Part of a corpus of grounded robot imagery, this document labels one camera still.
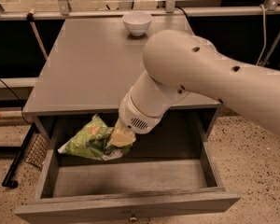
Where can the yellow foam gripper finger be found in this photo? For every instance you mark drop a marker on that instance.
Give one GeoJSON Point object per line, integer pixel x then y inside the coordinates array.
{"type": "Point", "coordinates": [122, 135]}

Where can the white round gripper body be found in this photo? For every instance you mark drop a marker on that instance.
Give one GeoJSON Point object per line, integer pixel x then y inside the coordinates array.
{"type": "Point", "coordinates": [131, 116]}

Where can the green jalapeno chip bag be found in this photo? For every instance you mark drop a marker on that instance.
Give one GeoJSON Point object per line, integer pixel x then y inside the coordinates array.
{"type": "Point", "coordinates": [92, 142]}

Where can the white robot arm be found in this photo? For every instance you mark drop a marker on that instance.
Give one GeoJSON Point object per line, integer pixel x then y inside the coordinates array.
{"type": "Point", "coordinates": [178, 64]}

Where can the grey open top drawer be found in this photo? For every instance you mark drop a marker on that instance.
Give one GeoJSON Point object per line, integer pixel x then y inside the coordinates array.
{"type": "Point", "coordinates": [169, 172]}

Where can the metal drawer knob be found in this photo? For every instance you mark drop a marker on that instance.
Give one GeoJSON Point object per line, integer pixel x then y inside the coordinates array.
{"type": "Point", "coordinates": [133, 218]}

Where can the grey wooden cabinet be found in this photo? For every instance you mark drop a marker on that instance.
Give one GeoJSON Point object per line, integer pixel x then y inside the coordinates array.
{"type": "Point", "coordinates": [93, 64]}

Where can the white ceramic bowl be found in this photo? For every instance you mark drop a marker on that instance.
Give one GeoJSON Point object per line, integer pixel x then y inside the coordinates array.
{"type": "Point", "coordinates": [137, 22]}

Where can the wooden stick with black tape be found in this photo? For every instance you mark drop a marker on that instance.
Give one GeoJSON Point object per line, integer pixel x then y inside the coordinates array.
{"type": "Point", "coordinates": [30, 18]}

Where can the wire mesh panel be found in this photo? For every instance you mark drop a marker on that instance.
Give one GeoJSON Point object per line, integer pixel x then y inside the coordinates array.
{"type": "Point", "coordinates": [36, 151]}

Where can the black wheeled frame leg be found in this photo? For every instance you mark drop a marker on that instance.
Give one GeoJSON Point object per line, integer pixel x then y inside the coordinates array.
{"type": "Point", "coordinates": [8, 181]}

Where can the metal enclosure railing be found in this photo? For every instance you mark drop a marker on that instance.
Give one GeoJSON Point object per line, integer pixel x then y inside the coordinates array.
{"type": "Point", "coordinates": [115, 3]}

